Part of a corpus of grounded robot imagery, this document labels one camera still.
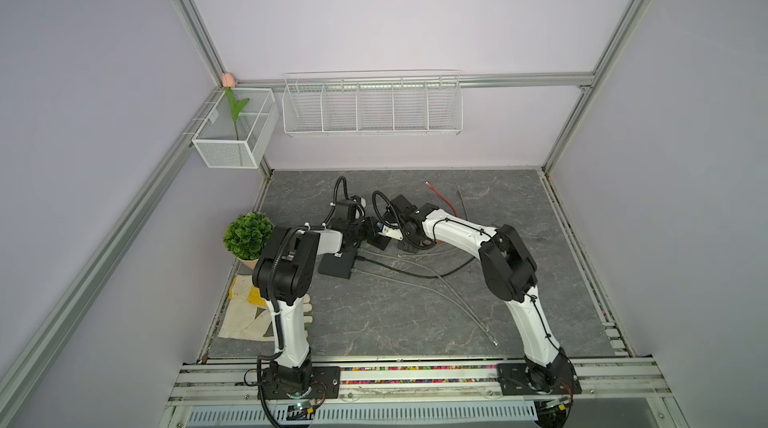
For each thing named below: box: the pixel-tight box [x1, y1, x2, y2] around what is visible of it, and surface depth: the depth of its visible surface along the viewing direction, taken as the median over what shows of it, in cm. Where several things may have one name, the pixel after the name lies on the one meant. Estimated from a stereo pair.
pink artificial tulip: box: [221, 72, 250, 141], surface depth 92 cm
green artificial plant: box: [223, 212, 275, 260], surface depth 86 cm
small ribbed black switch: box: [366, 235, 392, 250], surface depth 101 cm
